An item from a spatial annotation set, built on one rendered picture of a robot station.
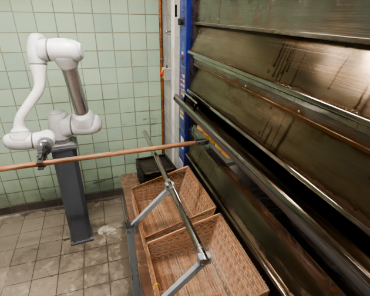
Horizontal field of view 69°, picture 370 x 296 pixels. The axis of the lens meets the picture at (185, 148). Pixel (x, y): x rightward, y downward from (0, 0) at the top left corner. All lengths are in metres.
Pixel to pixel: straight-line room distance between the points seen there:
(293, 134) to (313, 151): 0.12
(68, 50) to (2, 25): 1.03
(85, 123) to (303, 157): 1.60
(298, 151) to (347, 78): 0.30
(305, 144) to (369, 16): 0.41
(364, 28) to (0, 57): 2.59
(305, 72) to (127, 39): 2.01
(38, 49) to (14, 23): 0.89
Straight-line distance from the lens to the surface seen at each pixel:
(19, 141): 1.95
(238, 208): 1.54
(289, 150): 1.06
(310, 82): 0.96
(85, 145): 3.00
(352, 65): 0.90
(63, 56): 1.87
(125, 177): 2.58
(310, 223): 0.85
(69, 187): 2.47
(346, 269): 0.80
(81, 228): 2.74
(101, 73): 2.77
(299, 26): 1.06
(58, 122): 2.23
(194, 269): 1.07
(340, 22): 0.94
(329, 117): 0.92
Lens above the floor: 1.95
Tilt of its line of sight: 27 degrees down
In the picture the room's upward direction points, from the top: 1 degrees clockwise
